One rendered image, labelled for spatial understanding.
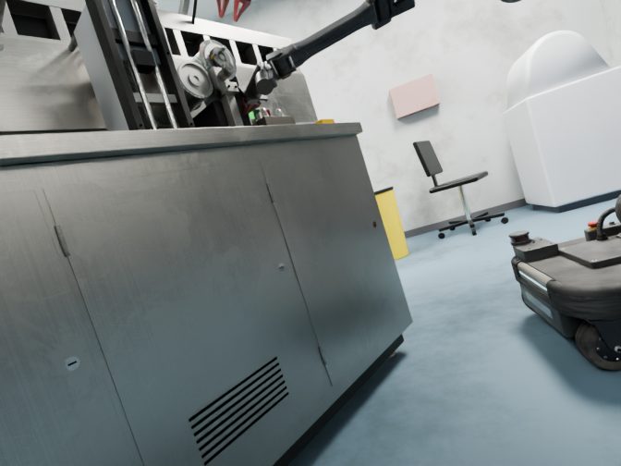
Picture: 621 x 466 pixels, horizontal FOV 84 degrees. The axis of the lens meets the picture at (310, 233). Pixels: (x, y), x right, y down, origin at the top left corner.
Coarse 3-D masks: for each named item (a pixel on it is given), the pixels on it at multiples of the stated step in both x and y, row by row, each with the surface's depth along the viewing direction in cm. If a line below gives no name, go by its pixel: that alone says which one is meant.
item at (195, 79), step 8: (184, 64) 113; (192, 64) 116; (184, 72) 114; (192, 72) 115; (200, 72) 118; (184, 80) 113; (192, 80) 115; (200, 80) 117; (208, 80) 120; (192, 88) 115; (200, 88) 117; (208, 88) 119
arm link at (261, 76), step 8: (272, 56) 116; (272, 64) 119; (264, 72) 115; (272, 72) 114; (256, 80) 114; (264, 80) 113; (272, 80) 113; (256, 88) 114; (264, 88) 115; (272, 88) 115
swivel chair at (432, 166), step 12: (420, 144) 330; (420, 156) 322; (432, 156) 342; (432, 168) 331; (432, 180) 338; (456, 180) 319; (468, 180) 301; (432, 192) 322; (468, 204) 326; (468, 216) 326; (480, 216) 335; (492, 216) 314; (444, 228) 329
